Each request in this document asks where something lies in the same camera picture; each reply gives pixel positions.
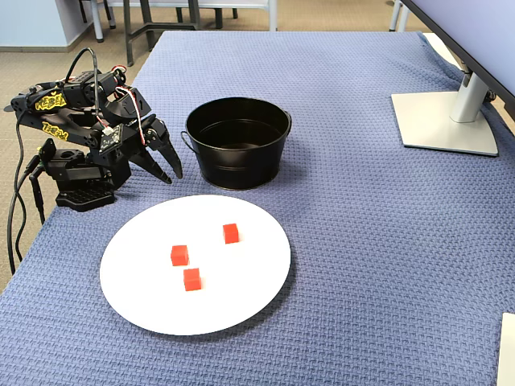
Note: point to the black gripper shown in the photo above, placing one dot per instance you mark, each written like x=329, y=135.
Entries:
x=142, y=141

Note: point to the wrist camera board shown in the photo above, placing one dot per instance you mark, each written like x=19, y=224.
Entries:
x=110, y=138

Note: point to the dark grey table frame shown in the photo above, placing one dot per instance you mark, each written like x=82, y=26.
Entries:
x=129, y=40

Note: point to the white flat object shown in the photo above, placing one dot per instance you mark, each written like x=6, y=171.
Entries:
x=507, y=350

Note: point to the monitor with silver stand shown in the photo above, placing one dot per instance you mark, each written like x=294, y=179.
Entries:
x=442, y=128

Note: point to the light blue cabinet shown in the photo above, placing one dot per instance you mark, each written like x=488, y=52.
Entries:
x=32, y=24

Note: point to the white table leg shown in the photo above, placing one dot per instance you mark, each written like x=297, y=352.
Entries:
x=273, y=18
x=99, y=24
x=396, y=16

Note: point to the red cube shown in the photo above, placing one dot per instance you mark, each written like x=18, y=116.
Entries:
x=192, y=280
x=231, y=234
x=179, y=256

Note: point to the white round plate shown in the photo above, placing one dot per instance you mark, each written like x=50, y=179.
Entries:
x=241, y=289

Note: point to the black metal bucket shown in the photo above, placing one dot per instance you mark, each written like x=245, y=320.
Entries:
x=241, y=165

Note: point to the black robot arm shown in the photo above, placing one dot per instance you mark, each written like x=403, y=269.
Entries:
x=76, y=173

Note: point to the blue woven table cloth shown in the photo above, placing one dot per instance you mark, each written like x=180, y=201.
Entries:
x=362, y=241

